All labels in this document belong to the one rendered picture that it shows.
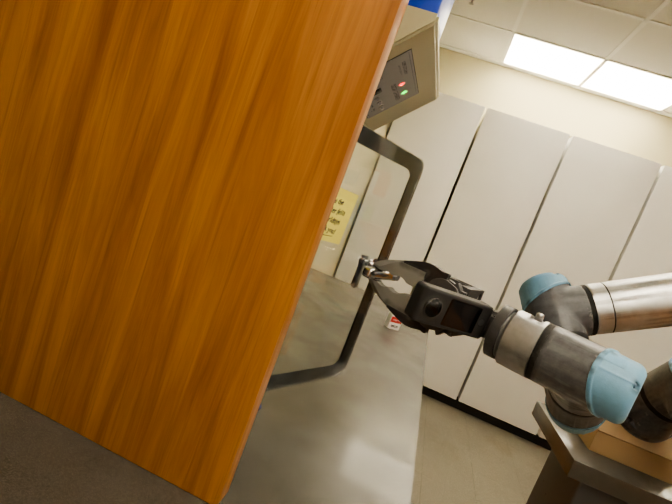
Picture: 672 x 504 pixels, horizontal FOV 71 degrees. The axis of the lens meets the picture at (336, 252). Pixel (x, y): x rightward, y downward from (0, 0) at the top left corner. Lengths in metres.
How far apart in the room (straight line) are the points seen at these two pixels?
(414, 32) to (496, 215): 3.14
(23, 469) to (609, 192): 3.64
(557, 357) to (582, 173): 3.21
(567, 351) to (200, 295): 0.41
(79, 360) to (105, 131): 0.25
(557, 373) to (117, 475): 0.49
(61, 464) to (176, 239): 0.26
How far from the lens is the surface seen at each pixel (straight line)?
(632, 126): 4.39
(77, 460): 0.61
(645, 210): 3.89
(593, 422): 0.71
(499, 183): 3.67
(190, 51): 0.54
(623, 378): 0.61
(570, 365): 0.61
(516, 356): 0.62
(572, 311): 0.75
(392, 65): 0.61
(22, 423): 0.65
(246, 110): 0.50
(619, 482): 1.24
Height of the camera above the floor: 1.31
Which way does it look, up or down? 8 degrees down
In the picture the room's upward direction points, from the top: 21 degrees clockwise
